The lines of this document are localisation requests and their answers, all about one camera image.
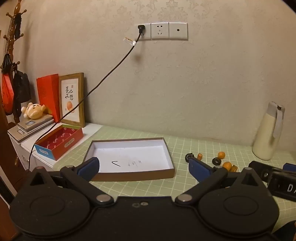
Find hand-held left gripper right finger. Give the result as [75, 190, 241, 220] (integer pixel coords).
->
[174, 156, 269, 207]

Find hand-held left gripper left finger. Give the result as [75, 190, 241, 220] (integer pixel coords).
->
[23, 157, 115, 206]

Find brown shallow cardboard box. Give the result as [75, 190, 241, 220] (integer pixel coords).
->
[82, 137, 175, 182]

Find red box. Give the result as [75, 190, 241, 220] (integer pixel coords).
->
[34, 124, 84, 161]

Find cream thermos bottle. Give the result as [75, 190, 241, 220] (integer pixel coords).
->
[252, 101, 285, 161]

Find green grid mat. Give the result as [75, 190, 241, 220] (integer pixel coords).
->
[53, 125, 296, 232]

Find white cabinet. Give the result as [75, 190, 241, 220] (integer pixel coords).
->
[7, 123, 103, 171]

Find wooden framed picture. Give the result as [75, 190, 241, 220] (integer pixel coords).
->
[58, 72, 85, 128]

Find grey kitchen scale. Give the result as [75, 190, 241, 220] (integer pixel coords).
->
[17, 115, 55, 133]

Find grey flat box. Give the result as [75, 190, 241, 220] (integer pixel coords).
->
[7, 124, 56, 142]

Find yellow plush toy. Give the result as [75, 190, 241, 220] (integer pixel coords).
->
[21, 103, 47, 120]

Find red gift bag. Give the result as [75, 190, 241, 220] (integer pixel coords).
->
[36, 74, 61, 123]

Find black hanging bag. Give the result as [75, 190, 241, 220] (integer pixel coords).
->
[13, 71, 31, 114]

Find red hanging bag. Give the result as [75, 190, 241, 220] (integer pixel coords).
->
[1, 72, 14, 115]

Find dark hanging cloth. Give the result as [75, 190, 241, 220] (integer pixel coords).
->
[14, 13, 23, 40]

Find wooden coat rack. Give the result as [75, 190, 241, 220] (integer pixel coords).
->
[4, 0, 25, 123]

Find black hanging straps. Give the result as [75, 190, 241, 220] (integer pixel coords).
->
[0, 54, 13, 75]

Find black cable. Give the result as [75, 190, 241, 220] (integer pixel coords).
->
[27, 30, 142, 172]

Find white wall plate round hole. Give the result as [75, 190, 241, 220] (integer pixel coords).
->
[169, 22, 188, 39]

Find white wall socket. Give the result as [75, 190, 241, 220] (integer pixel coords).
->
[135, 23, 151, 40]
[151, 22, 169, 40]

